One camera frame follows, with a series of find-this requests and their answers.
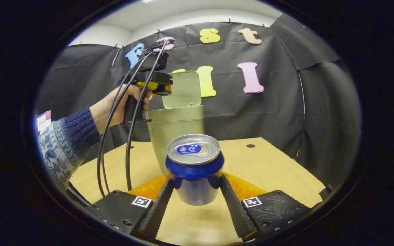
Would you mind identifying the blue pop can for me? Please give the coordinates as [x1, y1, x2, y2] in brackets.
[165, 134, 225, 206]

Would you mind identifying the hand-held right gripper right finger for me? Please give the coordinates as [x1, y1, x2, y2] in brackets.
[219, 173, 311, 242]

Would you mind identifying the wooden desktop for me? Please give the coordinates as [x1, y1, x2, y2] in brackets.
[70, 137, 326, 246]

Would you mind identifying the black backdrop cloth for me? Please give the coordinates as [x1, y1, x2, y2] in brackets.
[35, 14, 361, 192]

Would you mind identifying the computer monitor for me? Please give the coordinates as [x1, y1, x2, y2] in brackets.
[37, 110, 52, 132]

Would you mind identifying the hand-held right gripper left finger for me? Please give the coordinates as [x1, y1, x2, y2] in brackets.
[87, 176, 175, 240]

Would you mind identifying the green desktop garbage bin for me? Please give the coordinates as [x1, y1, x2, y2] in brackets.
[145, 70, 205, 175]

